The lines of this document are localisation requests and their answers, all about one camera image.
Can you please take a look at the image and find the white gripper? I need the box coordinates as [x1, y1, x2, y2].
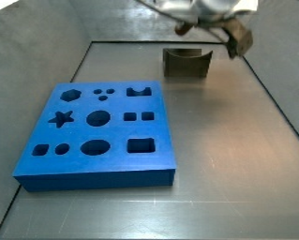
[135, 0, 258, 59]

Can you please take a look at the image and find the brown wooden cylinder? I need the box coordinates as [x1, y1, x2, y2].
[174, 22, 193, 36]

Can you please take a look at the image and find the dark grey curved cradle stand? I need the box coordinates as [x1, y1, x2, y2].
[163, 48, 213, 78]

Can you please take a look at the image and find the blue foam shape-sorting block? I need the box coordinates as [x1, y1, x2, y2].
[12, 81, 177, 192]

